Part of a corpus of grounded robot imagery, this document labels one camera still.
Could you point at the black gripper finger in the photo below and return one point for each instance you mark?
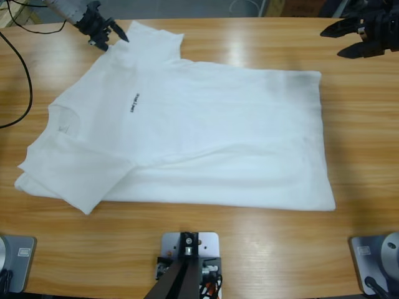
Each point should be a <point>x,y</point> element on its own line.
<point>119,31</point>
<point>100,45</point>
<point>361,50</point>
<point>341,30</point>

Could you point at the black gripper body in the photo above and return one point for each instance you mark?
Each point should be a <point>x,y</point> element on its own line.
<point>95,28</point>
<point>381,28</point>

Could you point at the white T-shirt with black print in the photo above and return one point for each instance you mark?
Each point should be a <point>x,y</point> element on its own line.
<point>187,140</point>

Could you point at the brown cardboard box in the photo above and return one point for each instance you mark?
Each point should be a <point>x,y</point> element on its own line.
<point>296,6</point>

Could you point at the white mounting block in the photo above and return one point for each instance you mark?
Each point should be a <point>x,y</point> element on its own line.
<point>209,246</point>

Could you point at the black clamp with silver fittings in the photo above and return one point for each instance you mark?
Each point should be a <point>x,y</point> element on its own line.
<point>213,261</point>

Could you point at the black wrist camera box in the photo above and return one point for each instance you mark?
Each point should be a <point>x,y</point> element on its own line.
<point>94,7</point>

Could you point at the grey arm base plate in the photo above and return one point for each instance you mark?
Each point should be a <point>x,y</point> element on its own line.
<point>368,258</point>
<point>22,264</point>

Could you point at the dark camera post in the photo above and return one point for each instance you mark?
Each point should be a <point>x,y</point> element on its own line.
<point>184,280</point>

